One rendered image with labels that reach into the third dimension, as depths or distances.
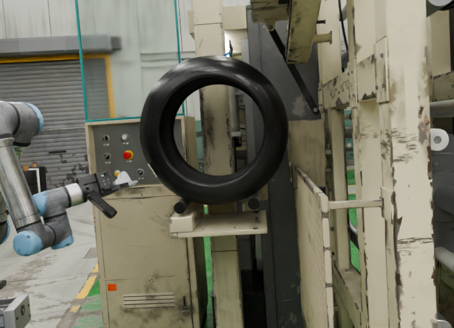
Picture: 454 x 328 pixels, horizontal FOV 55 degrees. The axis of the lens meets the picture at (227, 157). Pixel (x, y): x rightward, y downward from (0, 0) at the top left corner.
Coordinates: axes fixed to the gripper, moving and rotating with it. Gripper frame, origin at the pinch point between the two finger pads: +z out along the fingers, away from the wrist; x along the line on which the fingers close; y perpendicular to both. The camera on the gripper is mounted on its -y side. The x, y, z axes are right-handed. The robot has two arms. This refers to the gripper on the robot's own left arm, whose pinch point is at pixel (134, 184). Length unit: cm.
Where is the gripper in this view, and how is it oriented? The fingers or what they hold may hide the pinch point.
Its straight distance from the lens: 165.1
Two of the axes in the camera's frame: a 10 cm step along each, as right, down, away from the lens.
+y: -3.4, -9.4, 1.0
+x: -5.1, 2.7, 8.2
